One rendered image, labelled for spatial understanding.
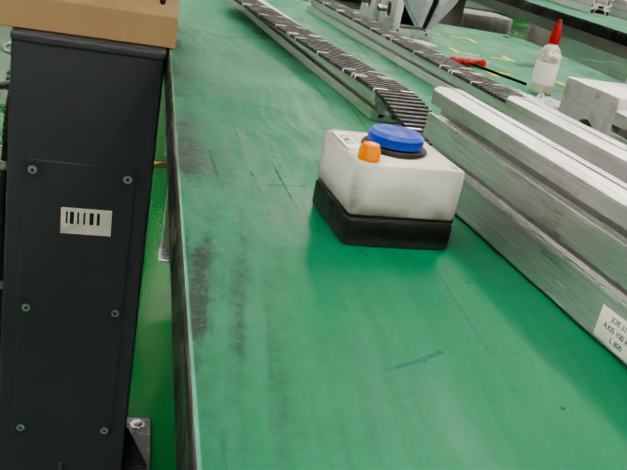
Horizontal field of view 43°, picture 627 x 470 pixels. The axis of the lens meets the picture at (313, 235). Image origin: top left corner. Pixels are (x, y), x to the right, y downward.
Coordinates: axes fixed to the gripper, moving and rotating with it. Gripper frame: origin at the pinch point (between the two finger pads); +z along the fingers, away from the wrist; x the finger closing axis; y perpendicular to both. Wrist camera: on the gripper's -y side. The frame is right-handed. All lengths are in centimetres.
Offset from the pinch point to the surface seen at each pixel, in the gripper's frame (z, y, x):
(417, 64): 14, 66, -30
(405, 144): 8.8, -1.5, 0.5
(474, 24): 43, 450, -242
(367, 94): 13.1, 35.0, -10.5
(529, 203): 11.2, -5.6, -7.6
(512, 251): 14.9, -5.2, -7.5
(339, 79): 14, 47, -11
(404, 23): 12, 109, -45
